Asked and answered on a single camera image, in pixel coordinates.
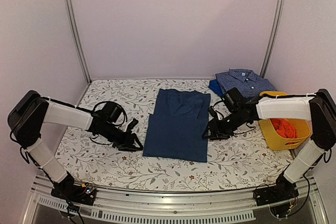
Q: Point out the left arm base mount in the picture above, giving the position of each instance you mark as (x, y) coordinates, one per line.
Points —
(67, 189)

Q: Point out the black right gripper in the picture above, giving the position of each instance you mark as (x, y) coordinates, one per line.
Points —
(216, 128)

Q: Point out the floral patterned table cloth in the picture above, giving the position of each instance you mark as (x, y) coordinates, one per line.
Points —
(242, 161)

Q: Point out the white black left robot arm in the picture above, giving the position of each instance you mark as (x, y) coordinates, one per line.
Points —
(33, 113)

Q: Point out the aluminium frame post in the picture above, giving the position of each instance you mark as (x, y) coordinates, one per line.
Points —
(76, 40)
(272, 38)

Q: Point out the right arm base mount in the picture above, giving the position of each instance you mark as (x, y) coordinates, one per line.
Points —
(281, 197)

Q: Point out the orange garment in basket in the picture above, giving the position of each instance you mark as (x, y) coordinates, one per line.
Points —
(284, 128)

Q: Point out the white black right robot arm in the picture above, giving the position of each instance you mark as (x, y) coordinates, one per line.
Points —
(322, 125)

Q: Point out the folded royal blue garment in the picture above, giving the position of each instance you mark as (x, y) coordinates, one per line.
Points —
(216, 88)

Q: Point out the left aluminium frame post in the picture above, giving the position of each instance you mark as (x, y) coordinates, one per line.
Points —
(76, 40)

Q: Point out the right aluminium frame post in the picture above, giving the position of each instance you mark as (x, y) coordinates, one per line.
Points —
(272, 38)

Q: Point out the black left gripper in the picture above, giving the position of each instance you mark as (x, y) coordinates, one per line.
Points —
(127, 145)

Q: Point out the blue checkered button shirt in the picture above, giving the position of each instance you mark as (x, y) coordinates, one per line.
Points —
(248, 83)

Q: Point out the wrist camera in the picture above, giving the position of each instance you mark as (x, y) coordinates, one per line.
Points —
(215, 114)
(132, 124)

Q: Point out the aluminium front rail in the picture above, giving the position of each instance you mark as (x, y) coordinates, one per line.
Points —
(115, 205)

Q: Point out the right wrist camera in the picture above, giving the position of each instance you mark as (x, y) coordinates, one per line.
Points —
(215, 114)

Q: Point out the grey blue garment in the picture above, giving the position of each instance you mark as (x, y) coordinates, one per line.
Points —
(176, 126)

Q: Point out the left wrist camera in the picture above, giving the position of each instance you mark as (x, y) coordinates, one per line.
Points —
(132, 124)

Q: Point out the yellow plastic laundry basket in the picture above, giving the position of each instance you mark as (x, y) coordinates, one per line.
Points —
(295, 110)

